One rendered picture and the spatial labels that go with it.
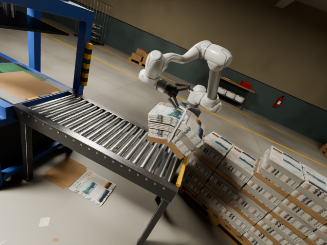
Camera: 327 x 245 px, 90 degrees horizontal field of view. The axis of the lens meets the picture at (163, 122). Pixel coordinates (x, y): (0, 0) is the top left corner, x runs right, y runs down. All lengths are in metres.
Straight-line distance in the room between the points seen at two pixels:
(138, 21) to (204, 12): 2.97
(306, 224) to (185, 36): 7.57
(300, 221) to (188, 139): 1.24
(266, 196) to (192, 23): 7.41
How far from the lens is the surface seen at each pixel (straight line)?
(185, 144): 1.15
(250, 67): 8.31
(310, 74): 9.01
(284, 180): 1.78
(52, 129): 1.42
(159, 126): 1.14
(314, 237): 2.03
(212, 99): 1.77
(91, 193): 1.96
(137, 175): 1.17
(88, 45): 1.90
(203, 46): 1.46
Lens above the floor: 1.63
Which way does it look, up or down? 27 degrees down
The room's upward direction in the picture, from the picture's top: 23 degrees clockwise
